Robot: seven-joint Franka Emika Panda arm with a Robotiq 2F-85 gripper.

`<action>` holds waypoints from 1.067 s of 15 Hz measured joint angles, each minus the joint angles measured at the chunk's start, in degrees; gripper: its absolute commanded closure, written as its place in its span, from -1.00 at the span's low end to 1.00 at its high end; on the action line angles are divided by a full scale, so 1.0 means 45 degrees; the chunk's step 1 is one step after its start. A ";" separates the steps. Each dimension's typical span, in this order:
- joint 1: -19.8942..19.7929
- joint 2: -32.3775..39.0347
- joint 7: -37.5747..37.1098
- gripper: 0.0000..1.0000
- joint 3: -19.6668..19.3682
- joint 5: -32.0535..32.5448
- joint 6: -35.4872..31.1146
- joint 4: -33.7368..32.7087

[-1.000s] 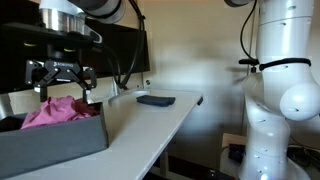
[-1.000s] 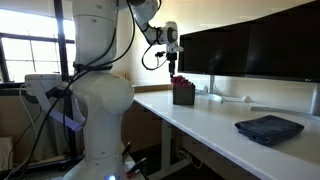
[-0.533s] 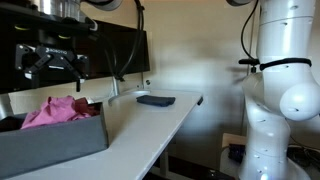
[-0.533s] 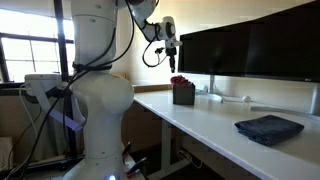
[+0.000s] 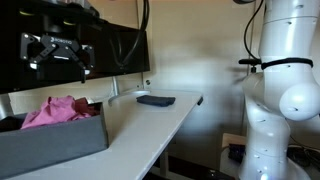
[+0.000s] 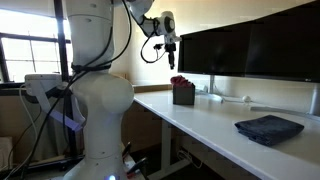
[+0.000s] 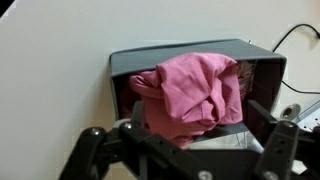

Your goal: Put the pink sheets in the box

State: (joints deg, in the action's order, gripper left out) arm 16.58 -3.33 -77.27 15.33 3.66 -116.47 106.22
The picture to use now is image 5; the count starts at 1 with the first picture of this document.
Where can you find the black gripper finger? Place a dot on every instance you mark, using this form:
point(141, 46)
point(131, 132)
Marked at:
point(31, 50)
point(85, 58)

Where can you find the plain pink sheet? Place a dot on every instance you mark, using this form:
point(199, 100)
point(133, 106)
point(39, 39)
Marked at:
point(53, 111)

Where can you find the wall outlet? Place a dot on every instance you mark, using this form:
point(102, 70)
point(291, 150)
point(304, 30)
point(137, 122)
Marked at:
point(148, 82)

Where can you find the silver monitor stand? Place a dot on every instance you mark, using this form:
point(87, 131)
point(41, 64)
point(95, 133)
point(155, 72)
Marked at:
point(6, 106)
point(115, 86)

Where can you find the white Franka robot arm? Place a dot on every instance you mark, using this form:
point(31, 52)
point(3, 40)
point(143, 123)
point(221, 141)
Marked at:
point(270, 133)

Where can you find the black monitor without logo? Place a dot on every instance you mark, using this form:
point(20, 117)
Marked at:
point(10, 78)

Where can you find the dark folded towel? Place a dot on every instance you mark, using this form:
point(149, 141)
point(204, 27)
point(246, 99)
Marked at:
point(156, 100)

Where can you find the black device on floor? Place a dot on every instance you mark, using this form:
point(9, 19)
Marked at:
point(237, 153)

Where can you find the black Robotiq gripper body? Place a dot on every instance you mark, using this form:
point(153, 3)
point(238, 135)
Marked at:
point(60, 43)

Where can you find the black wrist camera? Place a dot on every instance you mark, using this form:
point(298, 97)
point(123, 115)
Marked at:
point(50, 20)

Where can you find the white desk leg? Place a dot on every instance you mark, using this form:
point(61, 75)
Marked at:
point(164, 163)

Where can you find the grey fabric box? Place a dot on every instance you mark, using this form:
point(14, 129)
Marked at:
point(50, 146)

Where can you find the black monitor with logo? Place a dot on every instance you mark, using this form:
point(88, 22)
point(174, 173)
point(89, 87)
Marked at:
point(133, 50)

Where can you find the black desk edge controller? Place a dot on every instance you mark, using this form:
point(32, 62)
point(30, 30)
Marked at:
point(200, 100)

